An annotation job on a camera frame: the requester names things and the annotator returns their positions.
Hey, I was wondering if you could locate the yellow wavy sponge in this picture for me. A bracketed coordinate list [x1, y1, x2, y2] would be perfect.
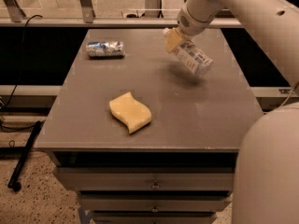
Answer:
[109, 92, 152, 134]

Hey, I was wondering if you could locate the top grey drawer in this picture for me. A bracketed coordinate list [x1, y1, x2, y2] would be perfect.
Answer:
[53, 167, 234, 191]

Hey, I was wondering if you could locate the crushed silver blue can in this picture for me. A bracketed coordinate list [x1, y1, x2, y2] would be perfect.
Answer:
[86, 40, 125, 58]

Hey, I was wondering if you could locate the black rod on floor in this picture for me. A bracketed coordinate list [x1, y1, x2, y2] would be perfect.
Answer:
[7, 121, 42, 192]

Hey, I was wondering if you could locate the middle grey drawer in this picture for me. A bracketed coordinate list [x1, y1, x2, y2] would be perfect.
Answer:
[78, 192, 232, 213]

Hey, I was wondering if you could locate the grey drawer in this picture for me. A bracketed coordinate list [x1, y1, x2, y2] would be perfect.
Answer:
[78, 192, 232, 213]
[53, 167, 234, 191]
[93, 212, 217, 224]

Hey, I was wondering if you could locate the grey drawer cabinet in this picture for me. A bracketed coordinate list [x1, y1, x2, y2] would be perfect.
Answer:
[36, 29, 262, 224]

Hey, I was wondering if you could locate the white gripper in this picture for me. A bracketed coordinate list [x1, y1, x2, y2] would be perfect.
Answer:
[164, 0, 223, 54]

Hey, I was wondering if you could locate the black cable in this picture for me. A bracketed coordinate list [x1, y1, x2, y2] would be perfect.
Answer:
[0, 14, 45, 133]

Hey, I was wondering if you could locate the bottom grey drawer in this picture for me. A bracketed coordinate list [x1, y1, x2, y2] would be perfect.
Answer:
[93, 212, 217, 224]

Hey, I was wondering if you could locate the metal railing frame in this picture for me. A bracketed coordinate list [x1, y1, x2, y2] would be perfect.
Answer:
[0, 0, 244, 29]

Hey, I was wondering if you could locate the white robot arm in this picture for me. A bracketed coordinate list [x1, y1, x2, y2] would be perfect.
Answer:
[165, 0, 299, 224]

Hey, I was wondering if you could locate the clear plastic water bottle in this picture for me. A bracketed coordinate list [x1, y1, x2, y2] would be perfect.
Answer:
[171, 35, 213, 77]

